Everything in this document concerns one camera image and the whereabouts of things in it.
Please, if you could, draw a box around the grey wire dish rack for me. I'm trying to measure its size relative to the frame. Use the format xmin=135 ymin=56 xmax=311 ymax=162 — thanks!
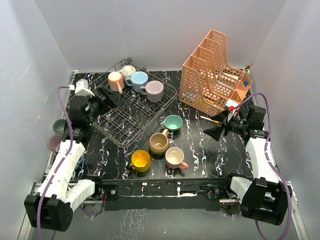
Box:
xmin=66 ymin=58 xmax=178 ymax=150

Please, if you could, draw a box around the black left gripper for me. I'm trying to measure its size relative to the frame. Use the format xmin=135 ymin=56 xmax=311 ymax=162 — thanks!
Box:
xmin=85 ymin=86 xmax=120 ymax=126

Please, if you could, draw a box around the pink mug white inside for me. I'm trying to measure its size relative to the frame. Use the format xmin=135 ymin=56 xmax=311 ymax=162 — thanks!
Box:
xmin=165 ymin=147 xmax=189 ymax=170

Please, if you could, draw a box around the teal green cup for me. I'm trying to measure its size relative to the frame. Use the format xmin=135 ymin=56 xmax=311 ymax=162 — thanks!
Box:
xmin=160 ymin=115 xmax=183 ymax=132

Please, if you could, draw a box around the cream pink speckled mug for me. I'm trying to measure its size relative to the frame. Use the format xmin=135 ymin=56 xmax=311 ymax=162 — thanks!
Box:
xmin=108 ymin=71 xmax=124 ymax=94

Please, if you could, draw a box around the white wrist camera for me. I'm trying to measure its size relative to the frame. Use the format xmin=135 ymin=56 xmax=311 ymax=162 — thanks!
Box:
xmin=67 ymin=78 xmax=95 ymax=97
xmin=223 ymin=98 xmax=239 ymax=120

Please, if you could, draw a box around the grey green mug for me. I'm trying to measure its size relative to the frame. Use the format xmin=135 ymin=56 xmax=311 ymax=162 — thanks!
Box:
xmin=52 ymin=118 xmax=67 ymax=135

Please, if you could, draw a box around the white speckled ceramic mug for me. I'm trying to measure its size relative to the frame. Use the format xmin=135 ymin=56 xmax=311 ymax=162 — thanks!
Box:
xmin=118 ymin=65 xmax=137 ymax=79

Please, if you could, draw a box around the light blue textured mug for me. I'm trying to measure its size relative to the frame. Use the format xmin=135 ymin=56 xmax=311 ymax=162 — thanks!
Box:
xmin=124 ymin=71 xmax=149 ymax=93

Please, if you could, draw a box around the tan brown mug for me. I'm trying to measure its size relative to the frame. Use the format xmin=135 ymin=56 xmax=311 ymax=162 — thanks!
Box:
xmin=149 ymin=129 xmax=170 ymax=156

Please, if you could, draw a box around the mauve pink mug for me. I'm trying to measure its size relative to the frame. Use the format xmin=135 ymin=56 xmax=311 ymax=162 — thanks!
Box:
xmin=47 ymin=134 xmax=63 ymax=153

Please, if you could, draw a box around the aluminium frame rail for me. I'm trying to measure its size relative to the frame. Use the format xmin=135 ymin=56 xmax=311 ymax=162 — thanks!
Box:
xmin=17 ymin=180 xmax=310 ymax=240

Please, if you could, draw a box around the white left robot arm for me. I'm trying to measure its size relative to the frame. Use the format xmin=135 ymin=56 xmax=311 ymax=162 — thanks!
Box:
xmin=24 ymin=85 xmax=117 ymax=232

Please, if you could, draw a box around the white yellow marker pen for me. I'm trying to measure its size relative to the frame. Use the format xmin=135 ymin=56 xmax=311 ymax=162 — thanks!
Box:
xmin=199 ymin=116 xmax=220 ymax=124

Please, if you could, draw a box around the yellow mug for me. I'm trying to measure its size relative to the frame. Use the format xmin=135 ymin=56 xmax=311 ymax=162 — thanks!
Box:
xmin=128 ymin=149 xmax=151 ymax=173

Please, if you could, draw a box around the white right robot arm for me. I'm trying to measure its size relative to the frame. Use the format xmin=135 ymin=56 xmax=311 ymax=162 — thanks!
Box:
xmin=204 ymin=106 xmax=292 ymax=226

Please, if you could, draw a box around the lilac ceramic mug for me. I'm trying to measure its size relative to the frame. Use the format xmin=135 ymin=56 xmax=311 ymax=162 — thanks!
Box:
xmin=140 ymin=80 xmax=164 ymax=103

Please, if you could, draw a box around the blue mug cream inside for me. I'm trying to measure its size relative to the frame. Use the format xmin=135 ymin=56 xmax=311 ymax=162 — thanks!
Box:
xmin=74 ymin=155 xmax=85 ymax=170

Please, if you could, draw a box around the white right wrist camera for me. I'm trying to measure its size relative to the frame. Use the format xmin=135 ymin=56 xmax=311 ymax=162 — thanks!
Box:
xmin=223 ymin=98 xmax=239 ymax=120

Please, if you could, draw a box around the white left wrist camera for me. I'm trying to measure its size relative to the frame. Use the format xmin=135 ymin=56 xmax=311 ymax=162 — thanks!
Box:
xmin=67 ymin=78 xmax=95 ymax=97

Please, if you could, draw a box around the peach plastic file organizer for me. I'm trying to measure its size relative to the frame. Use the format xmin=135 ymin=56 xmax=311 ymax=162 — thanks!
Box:
xmin=179 ymin=29 xmax=252 ymax=116

